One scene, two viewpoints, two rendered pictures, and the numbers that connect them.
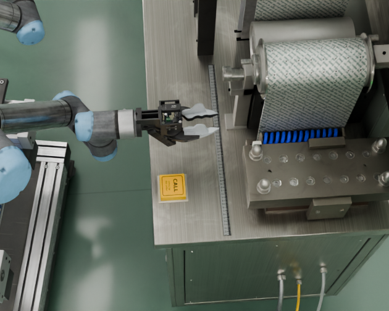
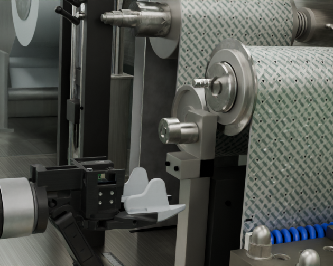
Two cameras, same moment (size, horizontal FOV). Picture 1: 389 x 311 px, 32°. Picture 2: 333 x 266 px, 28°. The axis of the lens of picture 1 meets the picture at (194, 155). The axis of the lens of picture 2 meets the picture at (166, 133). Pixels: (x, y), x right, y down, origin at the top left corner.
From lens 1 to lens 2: 133 cm
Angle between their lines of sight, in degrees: 55
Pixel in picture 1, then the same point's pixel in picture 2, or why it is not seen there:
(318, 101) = (325, 134)
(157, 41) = (9, 244)
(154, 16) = not seen: outside the picture
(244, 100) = (200, 201)
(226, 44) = (118, 236)
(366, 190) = not seen: outside the picture
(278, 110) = (271, 159)
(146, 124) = (56, 188)
